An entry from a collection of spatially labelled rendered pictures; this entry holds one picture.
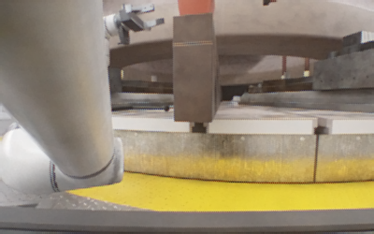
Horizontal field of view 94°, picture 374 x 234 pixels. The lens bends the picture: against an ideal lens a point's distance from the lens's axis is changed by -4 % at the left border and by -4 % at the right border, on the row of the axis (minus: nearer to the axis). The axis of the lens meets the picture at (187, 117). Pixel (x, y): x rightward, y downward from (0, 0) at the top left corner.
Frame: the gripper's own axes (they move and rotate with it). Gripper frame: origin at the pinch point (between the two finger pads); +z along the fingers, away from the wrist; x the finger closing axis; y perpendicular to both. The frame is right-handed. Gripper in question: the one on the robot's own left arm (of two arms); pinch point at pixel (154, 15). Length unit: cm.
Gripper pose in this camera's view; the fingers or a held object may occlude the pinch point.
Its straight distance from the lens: 89.9
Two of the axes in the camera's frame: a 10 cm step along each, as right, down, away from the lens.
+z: 9.7, -1.1, -2.0
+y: -1.2, -9.9, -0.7
